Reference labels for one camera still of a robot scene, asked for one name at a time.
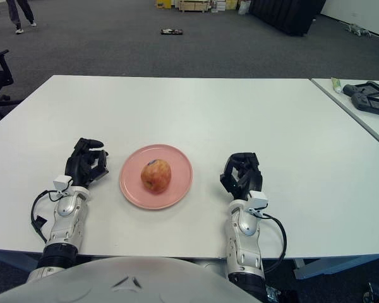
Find black draped partition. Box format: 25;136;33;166
249;0;327;36

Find grey robot torso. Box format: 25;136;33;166
0;255;263;303

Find red yellow apple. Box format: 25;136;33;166
140;159;172;194

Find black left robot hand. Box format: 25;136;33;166
64;137;110;190

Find wooden crate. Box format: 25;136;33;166
178;0;209;13

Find walking person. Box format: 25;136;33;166
6;0;38;35

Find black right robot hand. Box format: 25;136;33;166
219;152;263;201

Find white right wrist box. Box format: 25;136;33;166
249;190;269;210

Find grey quadruped robot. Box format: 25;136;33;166
346;22;372;36

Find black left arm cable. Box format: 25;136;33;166
30;189;59;244

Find black handheld controller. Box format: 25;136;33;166
351;93;379;118
342;81;379;97

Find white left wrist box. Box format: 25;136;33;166
53;175;73;193

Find pink round plate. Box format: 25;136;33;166
119;143;194;211

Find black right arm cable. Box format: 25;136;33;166
260;213;287;274

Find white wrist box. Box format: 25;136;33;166
53;175;73;193
249;190;269;210

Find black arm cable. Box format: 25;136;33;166
30;189;59;244
260;213;287;274

